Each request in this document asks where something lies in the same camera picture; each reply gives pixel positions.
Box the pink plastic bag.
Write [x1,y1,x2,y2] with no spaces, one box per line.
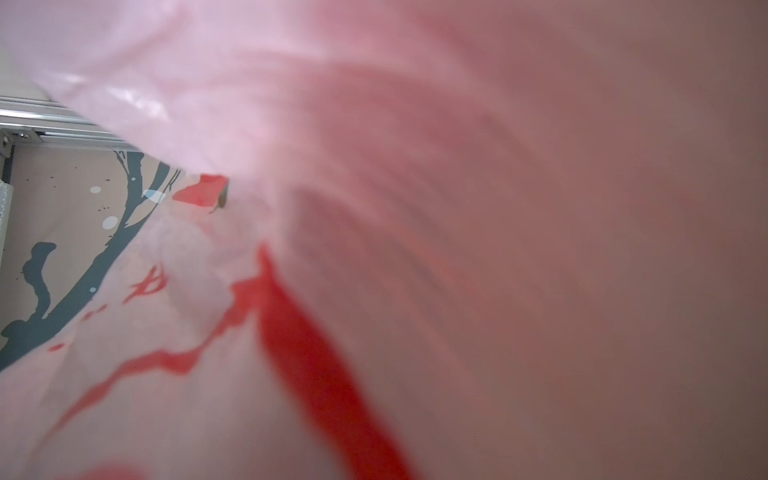
[1,1,767,479]

